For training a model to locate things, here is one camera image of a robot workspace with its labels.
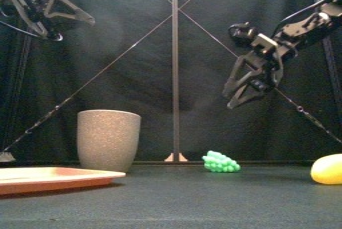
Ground green toy grapes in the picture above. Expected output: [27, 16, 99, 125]
[201, 150, 242, 174]

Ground thin diagonal brace rod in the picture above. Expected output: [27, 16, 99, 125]
[0, 0, 225, 154]
[135, 0, 342, 145]

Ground yellow toy fruit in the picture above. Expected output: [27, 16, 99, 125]
[309, 153, 342, 186]

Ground grey speckled cup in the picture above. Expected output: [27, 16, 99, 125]
[76, 109, 143, 173]

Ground pink flat tray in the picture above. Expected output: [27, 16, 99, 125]
[0, 166, 127, 196]

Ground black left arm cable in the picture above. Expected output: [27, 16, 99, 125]
[0, 12, 64, 43]

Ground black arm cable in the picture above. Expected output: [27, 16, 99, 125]
[0, 12, 64, 43]
[270, 0, 342, 38]

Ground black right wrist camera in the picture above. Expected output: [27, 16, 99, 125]
[227, 21, 261, 49]

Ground vertical metal frame post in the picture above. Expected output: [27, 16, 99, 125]
[170, 0, 182, 156]

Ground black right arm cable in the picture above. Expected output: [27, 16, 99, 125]
[270, 0, 342, 38]

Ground horizontal bottom frame rail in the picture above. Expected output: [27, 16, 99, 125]
[133, 160, 316, 166]

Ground post foot bracket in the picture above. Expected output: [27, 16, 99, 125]
[163, 151, 190, 163]

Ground corner foot bracket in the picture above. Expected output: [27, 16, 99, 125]
[0, 150, 18, 164]

